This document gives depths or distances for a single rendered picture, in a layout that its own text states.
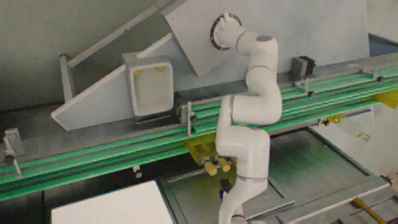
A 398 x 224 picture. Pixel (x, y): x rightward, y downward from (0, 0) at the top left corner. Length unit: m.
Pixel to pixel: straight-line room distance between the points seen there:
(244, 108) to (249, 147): 0.12
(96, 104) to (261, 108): 0.75
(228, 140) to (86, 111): 0.73
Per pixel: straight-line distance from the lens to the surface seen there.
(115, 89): 1.31
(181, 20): 1.22
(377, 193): 1.53
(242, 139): 0.78
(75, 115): 1.35
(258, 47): 1.07
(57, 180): 1.28
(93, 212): 1.25
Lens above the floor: 1.92
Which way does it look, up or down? 50 degrees down
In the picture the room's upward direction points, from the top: 140 degrees clockwise
